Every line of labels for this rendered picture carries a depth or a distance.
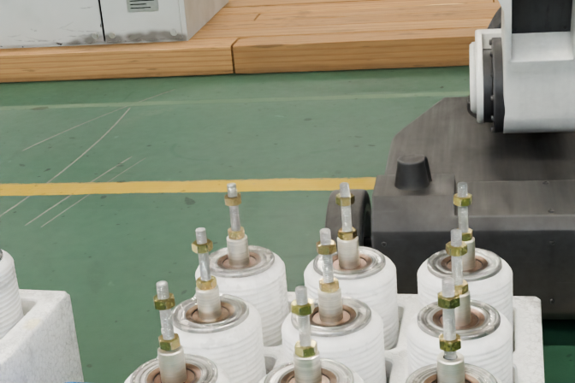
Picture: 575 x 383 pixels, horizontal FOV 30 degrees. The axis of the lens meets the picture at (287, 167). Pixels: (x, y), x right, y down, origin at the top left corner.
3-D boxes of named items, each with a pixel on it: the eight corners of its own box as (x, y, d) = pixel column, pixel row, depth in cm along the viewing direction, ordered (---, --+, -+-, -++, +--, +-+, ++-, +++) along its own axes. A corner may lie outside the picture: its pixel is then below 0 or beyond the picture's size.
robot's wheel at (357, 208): (344, 293, 161) (336, 168, 154) (377, 293, 160) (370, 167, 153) (328, 362, 142) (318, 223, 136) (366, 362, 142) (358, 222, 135)
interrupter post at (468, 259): (457, 274, 108) (456, 244, 107) (449, 265, 110) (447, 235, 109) (479, 271, 108) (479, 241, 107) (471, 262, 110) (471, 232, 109)
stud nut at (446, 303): (465, 302, 85) (464, 292, 85) (454, 311, 83) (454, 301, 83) (442, 297, 86) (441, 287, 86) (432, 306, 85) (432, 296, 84)
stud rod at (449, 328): (459, 362, 87) (456, 278, 84) (453, 368, 86) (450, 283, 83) (447, 360, 87) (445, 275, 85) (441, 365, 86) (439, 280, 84)
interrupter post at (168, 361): (166, 374, 94) (162, 340, 93) (192, 375, 93) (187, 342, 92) (156, 388, 92) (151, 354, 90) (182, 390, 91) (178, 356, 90)
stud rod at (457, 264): (457, 303, 98) (454, 227, 96) (465, 306, 98) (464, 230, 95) (450, 307, 98) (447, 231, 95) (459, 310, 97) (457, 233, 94)
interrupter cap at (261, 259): (204, 254, 117) (203, 248, 117) (272, 247, 118) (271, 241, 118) (204, 284, 110) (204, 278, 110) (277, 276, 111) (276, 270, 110)
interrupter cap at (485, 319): (451, 297, 103) (451, 290, 103) (517, 319, 98) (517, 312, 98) (400, 327, 98) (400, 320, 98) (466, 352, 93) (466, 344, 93)
